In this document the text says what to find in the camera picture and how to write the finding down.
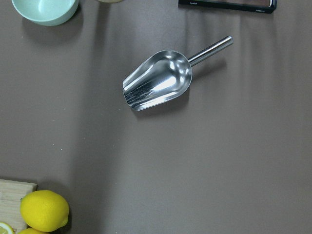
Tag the silver metal scoop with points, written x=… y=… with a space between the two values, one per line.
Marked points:
x=164 y=76

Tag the wooden cup stand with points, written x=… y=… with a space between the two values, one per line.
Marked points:
x=110 y=1

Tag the whole yellow lemon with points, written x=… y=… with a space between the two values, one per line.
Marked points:
x=44 y=210
x=32 y=231

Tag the mint green bowl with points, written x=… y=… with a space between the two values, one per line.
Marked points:
x=46 y=12

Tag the wooden cutting board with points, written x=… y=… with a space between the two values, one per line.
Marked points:
x=11 y=193

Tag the lemon half slice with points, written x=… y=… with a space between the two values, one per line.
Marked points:
x=5 y=228

